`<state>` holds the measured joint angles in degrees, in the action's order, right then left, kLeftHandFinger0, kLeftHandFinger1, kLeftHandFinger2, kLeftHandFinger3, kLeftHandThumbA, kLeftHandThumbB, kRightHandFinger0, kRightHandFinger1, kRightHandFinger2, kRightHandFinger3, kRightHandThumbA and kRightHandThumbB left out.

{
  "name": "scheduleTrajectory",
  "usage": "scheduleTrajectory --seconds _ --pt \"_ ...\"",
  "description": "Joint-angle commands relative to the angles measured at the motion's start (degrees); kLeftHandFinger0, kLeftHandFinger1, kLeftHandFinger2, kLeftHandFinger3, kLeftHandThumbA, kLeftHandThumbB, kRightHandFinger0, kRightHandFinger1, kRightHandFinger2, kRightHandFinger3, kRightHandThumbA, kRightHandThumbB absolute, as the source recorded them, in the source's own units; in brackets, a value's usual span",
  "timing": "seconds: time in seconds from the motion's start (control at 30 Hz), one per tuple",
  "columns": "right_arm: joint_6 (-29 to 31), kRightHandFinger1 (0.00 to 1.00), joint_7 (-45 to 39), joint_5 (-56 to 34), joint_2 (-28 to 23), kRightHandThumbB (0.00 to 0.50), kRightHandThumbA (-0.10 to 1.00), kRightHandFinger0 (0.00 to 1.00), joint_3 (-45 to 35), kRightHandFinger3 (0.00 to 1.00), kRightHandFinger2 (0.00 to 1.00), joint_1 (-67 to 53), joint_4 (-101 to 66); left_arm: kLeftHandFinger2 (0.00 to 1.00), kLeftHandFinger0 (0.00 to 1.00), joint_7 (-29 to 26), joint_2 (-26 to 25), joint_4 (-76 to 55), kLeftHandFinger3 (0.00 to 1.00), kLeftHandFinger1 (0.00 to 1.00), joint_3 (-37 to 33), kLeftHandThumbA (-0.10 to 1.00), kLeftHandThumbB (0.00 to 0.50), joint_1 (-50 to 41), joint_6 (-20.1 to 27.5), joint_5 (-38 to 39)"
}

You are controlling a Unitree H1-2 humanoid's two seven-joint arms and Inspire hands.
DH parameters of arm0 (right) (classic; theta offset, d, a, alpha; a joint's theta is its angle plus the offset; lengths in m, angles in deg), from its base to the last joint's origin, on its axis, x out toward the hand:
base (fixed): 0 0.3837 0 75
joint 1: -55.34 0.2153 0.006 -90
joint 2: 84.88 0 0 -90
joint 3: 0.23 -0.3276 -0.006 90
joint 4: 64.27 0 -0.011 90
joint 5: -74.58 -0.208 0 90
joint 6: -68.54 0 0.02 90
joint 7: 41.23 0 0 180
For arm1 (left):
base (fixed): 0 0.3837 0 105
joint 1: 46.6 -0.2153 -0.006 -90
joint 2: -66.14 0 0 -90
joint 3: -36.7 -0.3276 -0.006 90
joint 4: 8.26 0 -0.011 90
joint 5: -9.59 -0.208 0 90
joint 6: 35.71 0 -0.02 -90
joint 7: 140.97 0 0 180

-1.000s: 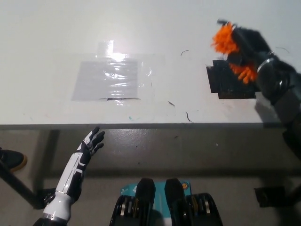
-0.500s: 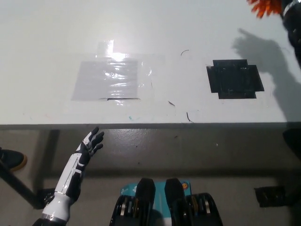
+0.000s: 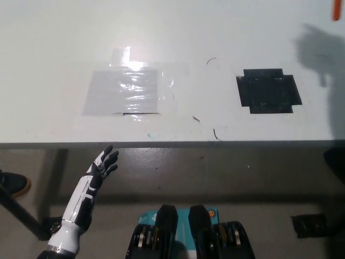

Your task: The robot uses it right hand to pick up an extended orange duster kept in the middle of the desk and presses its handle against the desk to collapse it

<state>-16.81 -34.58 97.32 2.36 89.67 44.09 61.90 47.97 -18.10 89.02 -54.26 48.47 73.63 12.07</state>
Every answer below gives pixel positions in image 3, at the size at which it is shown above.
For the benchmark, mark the black shoe tan sole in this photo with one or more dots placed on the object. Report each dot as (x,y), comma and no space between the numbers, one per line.
(13,182)

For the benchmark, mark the black rounded object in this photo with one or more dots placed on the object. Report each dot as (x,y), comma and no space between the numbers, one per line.
(337,162)

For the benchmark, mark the orange microfibre extendable duster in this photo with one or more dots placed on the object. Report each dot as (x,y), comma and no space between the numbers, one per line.
(336,10)

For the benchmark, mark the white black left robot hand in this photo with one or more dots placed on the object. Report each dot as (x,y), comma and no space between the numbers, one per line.
(86,189)

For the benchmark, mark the black metal table leg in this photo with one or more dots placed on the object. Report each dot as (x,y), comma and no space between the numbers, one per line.
(19,209)

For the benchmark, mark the clear adhesive film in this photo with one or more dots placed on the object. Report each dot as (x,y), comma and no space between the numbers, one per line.
(172,81)

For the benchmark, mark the black tape square patch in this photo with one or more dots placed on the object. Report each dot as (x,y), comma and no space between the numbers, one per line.
(269,91)

